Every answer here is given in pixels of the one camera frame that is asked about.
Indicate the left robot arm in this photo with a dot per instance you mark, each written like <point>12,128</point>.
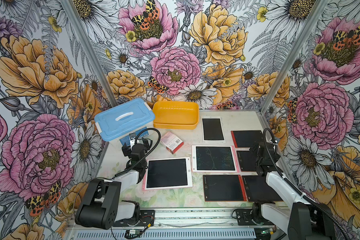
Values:
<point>101,207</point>

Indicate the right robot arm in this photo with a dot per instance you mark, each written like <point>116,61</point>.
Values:
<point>304,219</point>

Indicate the blue lidded storage box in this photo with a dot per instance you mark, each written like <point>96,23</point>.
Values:
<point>122,120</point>

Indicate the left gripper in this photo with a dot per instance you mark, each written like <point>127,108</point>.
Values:
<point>126,150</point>

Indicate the aluminium front rail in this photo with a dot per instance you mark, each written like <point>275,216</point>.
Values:
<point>184,224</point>

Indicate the small red white carton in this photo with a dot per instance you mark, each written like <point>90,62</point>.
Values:
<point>171,142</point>

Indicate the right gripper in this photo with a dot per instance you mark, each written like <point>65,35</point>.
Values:
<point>256,148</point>

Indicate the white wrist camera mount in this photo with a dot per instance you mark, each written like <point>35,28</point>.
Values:
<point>132,138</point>

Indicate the yellow storage tray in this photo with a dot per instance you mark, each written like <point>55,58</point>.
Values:
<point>176,115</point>

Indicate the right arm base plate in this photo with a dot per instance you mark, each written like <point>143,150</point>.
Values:
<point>244,218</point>

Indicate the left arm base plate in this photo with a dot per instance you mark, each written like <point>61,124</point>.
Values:
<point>145,218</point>

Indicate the red writing tablet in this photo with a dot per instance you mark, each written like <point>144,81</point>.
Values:
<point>247,161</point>
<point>246,139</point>
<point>223,188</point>
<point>257,190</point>

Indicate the pink white writing tablet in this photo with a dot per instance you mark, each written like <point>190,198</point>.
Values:
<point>214,159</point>

